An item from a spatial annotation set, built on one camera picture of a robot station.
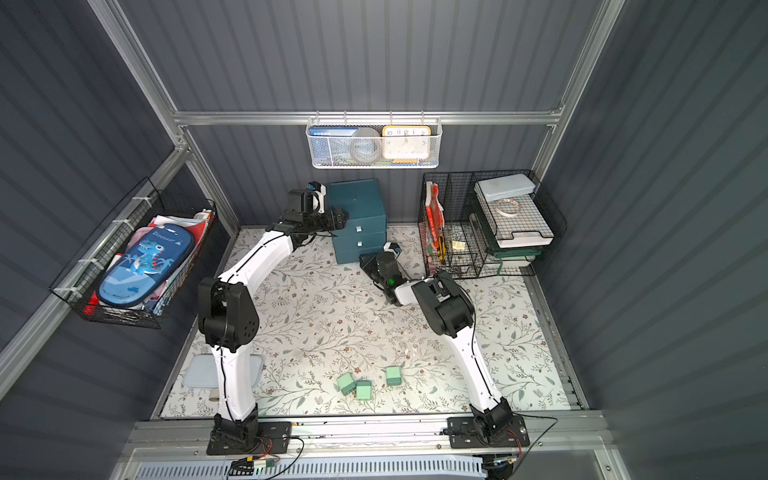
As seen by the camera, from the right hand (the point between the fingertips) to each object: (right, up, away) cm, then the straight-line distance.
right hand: (366, 253), depth 105 cm
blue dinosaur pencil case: (-45, -3, -41) cm, 60 cm away
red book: (+26, +16, +11) cm, 33 cm away
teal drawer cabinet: (+1, +8, -10) cm, 12 cm away
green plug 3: (+10, -34, -23) cm, 42 cm away
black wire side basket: (-55, +12, -28) cm, 63 cm away
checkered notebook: (+50, +10, -11) cm, 52 cm away
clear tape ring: (+48, +16, -6) cm, 51 cm away
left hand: (-6, +12, -11) cm, 18 cm away
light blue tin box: (-45, -34, -21) cm, 60 cm away
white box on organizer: (+49, +23, -3) cm, 55 cm away
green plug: (-3, -36, -24) cm, 43 cm away
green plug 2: (+1, -37, -25) cm, 45 cm away
